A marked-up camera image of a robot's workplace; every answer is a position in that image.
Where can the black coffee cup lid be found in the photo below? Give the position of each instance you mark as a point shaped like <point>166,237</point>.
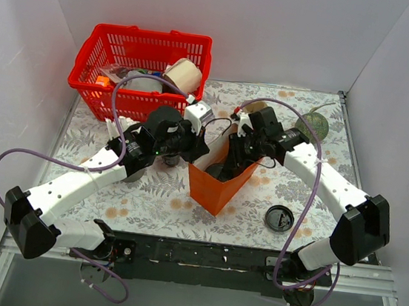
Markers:
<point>279,218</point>

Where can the green netted melon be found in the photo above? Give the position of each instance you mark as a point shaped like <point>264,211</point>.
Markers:
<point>318,123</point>

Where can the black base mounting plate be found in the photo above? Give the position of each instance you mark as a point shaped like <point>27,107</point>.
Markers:
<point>182,261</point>

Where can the brown cardboard cup carrier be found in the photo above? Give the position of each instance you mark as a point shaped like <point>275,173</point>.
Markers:
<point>255,107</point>

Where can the red plastic shopping basket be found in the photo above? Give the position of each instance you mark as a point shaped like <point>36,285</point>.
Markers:
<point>130,46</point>

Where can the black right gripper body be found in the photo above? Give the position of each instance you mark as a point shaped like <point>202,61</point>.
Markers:
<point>238,149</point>

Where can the orange paper bag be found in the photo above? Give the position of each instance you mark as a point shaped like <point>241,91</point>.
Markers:
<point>209,192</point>

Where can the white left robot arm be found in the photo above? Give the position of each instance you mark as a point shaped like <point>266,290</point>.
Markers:
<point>33,217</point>

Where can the black printed coffee cup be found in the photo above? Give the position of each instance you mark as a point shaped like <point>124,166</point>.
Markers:
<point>171,161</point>

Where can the beige paper wrapped roll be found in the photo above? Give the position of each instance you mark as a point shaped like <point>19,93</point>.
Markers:
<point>184,74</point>

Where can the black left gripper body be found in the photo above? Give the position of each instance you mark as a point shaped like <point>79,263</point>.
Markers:
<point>196,147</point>

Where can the orange snack box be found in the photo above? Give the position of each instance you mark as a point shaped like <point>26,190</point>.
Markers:
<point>102,81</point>

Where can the grey wrapped package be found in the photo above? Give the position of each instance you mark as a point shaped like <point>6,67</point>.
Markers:
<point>144,84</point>

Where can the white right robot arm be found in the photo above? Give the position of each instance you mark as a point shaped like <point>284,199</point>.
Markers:
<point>363,221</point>

